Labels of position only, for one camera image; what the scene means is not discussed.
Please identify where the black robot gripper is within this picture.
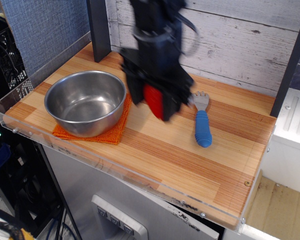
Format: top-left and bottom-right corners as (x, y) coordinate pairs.
(120, 32), (194, 122)

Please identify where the red toy strawberry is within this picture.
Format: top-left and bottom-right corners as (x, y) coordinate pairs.
(143, 84), (164, 120)

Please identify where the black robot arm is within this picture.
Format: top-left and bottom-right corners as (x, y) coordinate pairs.
(120, 0), (197, 122)

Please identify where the orange knitted cloth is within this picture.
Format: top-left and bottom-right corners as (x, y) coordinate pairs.
(52, 93), (132, 145)

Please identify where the stainless steel bowl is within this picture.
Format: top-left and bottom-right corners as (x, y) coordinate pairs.
(44, 70), (127, 138)

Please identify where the stainless steel cabinet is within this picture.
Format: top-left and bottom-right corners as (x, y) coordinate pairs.
(43, 146), (224, 240)

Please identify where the clear acrylic table guard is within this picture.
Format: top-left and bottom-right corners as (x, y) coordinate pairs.
(0, 43), (276, 232)

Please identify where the black plastic crate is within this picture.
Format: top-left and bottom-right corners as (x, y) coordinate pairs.
(0, 16), (34, 99)

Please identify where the white appliance at right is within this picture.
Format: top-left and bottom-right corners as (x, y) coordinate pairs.
(260, 88), (300, 192)

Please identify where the blue handled fork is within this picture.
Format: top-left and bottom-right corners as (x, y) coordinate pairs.
(192, 91), (213, 148)

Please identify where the dark grey left post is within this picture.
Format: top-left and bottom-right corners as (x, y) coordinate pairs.
(86, 0), (112, 63)

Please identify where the dark grey post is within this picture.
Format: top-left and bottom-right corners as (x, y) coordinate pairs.
(86, 0), (112, 63)
(270, 30), (300, 118)

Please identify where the dark grey right post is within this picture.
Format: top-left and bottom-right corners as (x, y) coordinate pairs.
(270, 30), (300, 118)

